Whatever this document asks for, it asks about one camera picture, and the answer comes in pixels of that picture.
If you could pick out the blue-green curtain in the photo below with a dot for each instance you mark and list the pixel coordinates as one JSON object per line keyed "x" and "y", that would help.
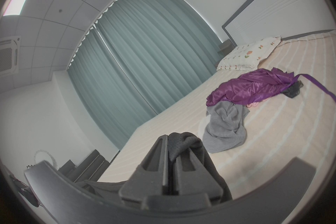
{"x": 157, "y": 39}
{"x": 105, "y": 91}

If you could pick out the ceiling air conditioner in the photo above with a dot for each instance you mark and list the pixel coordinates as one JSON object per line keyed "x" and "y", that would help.
{"x": 9, "y": 56}

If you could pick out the round white mirror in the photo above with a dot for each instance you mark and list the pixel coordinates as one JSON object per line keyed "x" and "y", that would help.
{"x": 39, "y": 154}

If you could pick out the pink garment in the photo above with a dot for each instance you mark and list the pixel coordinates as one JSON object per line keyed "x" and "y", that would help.
{"x": 252, "y": 104}

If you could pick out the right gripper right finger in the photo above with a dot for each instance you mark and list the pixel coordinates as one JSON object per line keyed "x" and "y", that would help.
{"x": 191, "y": 178}

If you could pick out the black T-shirt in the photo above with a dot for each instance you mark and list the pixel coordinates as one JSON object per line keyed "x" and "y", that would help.
{"x": 189, "y": 141}

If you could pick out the bed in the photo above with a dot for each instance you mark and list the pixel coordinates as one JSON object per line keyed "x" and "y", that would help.
{"x": 275, "y": 139}

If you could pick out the grey bedside table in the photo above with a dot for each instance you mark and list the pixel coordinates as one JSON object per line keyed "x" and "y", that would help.
{"x": 226, "y": 47}

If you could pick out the purple satin garment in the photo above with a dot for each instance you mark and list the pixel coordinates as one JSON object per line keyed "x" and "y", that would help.
{"x": 241, "y": 86}

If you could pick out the grey knit garment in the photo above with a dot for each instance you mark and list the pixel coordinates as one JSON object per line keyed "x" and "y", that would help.
{"x": 225, "y": 128}

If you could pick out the black lace garment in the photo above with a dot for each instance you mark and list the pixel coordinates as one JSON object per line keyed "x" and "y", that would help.
{"x": 292, "y": 90}

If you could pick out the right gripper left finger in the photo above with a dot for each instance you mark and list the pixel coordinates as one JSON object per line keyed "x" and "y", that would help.
{"x": 154, "y": 170}

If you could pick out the white printed pillow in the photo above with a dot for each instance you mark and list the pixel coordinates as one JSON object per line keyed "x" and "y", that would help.
{"x": 249, "y": 53}

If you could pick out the black chest of drawers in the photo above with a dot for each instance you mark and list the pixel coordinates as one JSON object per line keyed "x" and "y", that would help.
{"x": 86, "y": 165}

